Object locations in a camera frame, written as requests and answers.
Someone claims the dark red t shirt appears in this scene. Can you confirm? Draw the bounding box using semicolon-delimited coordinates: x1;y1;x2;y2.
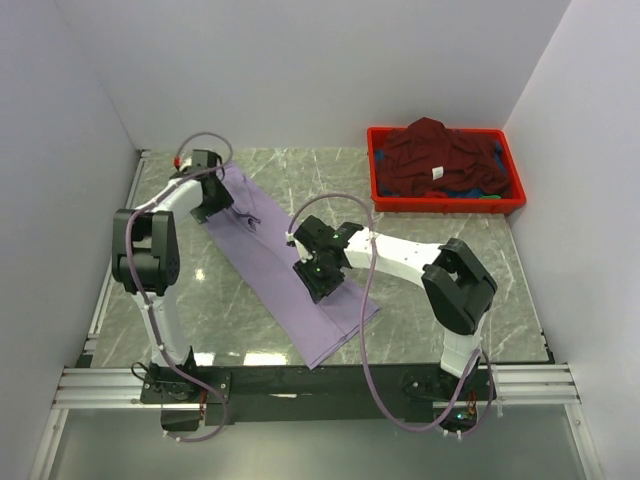
376;117;510;197

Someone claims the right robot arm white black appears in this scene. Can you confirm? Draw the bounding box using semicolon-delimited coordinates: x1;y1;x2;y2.
286;216;497;399

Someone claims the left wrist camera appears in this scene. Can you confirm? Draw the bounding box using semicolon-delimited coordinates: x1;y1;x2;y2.
171;149;223;179

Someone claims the aluminium front rail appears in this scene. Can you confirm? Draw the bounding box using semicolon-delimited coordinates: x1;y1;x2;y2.
52;364;581;410

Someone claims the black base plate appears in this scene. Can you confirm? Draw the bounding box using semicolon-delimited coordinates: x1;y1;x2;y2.
140;363;496;431

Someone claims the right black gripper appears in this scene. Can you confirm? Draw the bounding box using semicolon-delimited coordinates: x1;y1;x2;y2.
293;250;346;304

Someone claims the lavender t shirt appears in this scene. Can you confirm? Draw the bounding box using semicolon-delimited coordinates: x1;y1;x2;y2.
205;163;363;369

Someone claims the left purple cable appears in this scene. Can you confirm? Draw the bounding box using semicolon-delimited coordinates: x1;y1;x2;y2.
126;131;235;443

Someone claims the red plastic bin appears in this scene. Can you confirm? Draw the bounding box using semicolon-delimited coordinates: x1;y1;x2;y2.
366;126;527;215

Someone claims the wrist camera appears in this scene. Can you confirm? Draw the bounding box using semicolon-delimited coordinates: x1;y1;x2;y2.
285;215;364;261
171;149;223;179

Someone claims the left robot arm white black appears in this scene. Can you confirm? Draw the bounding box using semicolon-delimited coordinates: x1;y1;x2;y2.
111;174;233;402

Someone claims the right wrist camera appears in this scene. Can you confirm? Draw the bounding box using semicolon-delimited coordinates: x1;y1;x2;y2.
285;215;364;261

